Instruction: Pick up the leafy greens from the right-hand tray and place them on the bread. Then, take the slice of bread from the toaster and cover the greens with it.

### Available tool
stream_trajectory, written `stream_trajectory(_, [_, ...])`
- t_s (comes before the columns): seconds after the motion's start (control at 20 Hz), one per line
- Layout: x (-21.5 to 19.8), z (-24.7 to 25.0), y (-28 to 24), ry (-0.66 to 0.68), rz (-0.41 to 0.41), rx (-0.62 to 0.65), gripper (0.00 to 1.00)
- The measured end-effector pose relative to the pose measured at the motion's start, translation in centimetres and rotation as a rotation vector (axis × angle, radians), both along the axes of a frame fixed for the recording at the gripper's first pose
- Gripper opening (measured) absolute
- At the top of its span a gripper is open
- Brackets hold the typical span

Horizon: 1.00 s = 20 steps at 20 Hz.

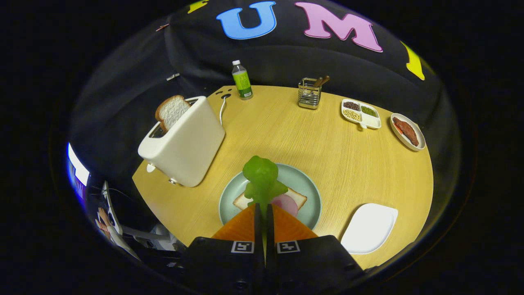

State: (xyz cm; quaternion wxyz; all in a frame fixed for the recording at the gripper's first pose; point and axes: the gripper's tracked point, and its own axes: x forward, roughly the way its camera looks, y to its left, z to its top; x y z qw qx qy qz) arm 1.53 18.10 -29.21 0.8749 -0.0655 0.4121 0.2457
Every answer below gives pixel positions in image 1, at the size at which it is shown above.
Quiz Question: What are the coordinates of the white-edged tablet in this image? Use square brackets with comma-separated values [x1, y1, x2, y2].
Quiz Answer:
[100, 180, 142, 261]

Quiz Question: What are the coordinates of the metal wire utensil holder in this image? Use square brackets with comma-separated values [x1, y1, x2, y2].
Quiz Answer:
[298, 78, 322, 110]

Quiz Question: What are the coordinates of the white leaf-shaped plate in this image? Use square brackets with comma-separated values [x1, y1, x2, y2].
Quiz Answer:
[341, 203, 399, 255]

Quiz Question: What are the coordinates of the green lettuce leaf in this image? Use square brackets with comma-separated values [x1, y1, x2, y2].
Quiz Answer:
[242, 155, 289, 218]

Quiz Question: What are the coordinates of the bright screen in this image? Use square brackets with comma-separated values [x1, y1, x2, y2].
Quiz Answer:
[66, 143, 90, 197]

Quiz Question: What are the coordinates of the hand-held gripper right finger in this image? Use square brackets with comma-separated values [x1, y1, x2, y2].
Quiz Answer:
[266, 204, 365, 293]

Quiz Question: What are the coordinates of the red meat piece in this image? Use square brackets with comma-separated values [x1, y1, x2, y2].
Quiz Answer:
[393, 117, 420, 147]

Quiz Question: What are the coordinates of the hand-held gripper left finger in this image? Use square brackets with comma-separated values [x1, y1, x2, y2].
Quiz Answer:
[182, 203, 266, 293]

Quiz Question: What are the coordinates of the white oval plate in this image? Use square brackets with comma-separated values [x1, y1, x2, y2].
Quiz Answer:
[390, 113, 427, 152]

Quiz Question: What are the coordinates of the white toaster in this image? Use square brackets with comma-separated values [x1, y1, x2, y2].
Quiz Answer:
[138, 96, 226, 188]

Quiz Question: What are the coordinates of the pink ham slice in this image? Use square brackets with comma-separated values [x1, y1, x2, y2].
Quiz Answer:
[271, 194, 299, 218]

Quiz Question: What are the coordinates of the white toaster cable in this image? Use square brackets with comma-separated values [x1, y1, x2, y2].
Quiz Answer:
[219, 95, 230, 126]

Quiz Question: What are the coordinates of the white divided dish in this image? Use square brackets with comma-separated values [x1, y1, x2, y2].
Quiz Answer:
[341, 98, 382, 130]

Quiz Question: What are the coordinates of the pale green round plate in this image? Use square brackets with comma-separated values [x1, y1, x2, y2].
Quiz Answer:
[219, 163, 322, 231]

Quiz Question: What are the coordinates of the black backdrop cloth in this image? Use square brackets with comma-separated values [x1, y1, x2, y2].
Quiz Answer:
[68, 0, 461, 230]

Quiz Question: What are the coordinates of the white bread slice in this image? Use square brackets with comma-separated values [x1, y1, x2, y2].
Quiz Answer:
[155, 95, 191, 132]
[233, 188, 307, 211]

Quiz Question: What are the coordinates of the clear bottle with green label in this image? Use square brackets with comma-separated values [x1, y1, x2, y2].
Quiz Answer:
[232, 60, 253, 100]

